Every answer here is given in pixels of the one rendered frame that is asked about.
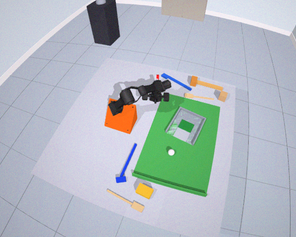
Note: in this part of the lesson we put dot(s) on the white golf ball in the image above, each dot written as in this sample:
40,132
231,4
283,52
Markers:
171,152

